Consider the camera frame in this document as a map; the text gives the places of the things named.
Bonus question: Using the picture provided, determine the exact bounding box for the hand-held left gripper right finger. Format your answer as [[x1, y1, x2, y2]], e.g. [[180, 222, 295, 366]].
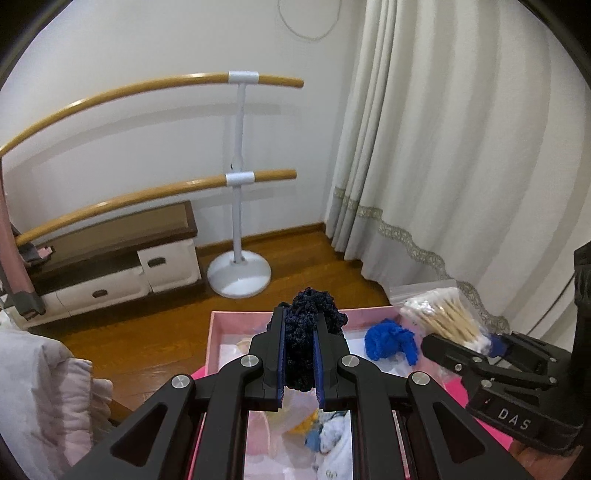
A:
[[313, 318, 534, 480]]

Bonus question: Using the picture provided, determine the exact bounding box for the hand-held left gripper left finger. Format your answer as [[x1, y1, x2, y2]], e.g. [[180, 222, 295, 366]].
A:
[[60, 302, 290, 480]]

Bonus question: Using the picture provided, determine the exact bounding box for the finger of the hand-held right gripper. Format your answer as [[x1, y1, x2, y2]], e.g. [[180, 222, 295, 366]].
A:
[[422, 333, 557, 391], [490, 331, 572, 377]]

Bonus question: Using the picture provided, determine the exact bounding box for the bag of cotton swabs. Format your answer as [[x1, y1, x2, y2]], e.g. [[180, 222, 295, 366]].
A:
[[390, 284, 498, 357]]

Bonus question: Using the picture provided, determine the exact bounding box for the dark navy knitted scrunchie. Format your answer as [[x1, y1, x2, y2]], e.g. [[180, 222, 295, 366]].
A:
[[283, 287, 349, 393]]

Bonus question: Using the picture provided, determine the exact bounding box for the pink cardboard box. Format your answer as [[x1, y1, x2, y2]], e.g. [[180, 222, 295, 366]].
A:
[[203, 305, 513, 480]]

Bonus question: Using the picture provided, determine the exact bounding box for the bright blue yarn scrunchie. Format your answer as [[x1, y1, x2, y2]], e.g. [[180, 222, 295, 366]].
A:
[[364, 319, 419, 367]]

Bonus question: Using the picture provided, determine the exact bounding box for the cartoon print white cloth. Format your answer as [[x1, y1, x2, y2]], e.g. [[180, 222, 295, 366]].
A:
[[318, 411, 354, 480]]

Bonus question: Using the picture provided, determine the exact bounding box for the yellow knitted scrunchie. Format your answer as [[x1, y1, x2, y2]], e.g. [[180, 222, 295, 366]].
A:
[[288, 408, 320, 437]]

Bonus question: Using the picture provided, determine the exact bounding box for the low brown and white cabinet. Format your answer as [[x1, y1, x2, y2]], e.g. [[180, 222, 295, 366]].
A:
[[18, 200, 206, 328]]

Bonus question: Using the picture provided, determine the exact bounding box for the cream curtain with lace trim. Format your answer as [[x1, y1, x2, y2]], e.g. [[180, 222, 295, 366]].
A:
[[323, 0, 591, 342]]

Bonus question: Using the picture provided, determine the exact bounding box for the grey duvet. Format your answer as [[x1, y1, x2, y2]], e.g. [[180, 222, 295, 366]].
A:
[[0, 325, 114, 480]]

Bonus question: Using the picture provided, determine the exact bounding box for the small pink object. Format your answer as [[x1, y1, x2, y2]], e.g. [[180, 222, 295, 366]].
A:
[[18, 244, 55, 266]]

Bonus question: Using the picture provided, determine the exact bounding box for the pink towel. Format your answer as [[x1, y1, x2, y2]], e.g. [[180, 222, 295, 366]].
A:
[[0, 185, 36, 296]]

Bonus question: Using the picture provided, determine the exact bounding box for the wooden ballet barre stand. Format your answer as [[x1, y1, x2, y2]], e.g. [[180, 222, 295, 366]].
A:
[[0, 71, 305, 299]]

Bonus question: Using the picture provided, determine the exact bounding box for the black cable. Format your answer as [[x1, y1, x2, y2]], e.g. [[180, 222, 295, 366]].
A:
[[529, 272, 578, 334]]

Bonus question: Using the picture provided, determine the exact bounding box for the white wall cable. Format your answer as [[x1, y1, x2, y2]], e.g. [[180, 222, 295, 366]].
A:
[[277, 0, 341, 40]]

